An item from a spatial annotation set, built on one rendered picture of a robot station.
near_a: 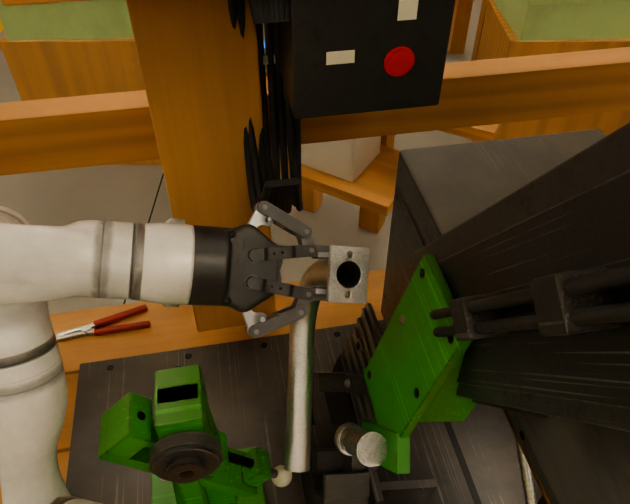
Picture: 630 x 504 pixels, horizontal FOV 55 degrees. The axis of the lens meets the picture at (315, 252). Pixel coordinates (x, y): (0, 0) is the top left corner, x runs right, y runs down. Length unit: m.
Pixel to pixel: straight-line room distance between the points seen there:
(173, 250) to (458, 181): 0.40
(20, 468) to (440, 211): 0.52
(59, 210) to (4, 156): 1.93
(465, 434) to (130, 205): 2.13
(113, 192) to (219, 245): 2.37
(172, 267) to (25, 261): 0.12
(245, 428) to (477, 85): 0.62
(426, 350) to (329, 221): 2.00
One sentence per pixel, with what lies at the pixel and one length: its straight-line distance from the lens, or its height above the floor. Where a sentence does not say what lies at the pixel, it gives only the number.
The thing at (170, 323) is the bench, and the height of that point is 0.88.
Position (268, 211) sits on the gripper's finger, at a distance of 0.58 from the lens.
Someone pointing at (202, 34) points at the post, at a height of 1.41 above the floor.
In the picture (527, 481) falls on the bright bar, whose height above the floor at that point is 1.05.
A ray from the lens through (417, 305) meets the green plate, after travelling 0.64.
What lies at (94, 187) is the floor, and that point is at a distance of 2.97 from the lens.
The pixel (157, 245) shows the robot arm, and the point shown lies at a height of 1.35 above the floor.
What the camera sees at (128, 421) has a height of 1.15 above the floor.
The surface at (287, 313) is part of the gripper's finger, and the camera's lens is 0.58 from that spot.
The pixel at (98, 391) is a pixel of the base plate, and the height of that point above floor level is 0.90.
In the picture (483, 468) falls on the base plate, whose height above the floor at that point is 0.90.
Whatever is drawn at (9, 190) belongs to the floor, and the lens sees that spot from 3.10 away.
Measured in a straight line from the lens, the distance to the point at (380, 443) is 0.71.
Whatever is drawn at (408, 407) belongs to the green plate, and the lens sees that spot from 0.67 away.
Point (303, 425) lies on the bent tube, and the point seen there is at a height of 1.08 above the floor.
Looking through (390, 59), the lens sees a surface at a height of 1.42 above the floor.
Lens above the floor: 1.71
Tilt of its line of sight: 44 degrees down
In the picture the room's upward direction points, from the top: straight up
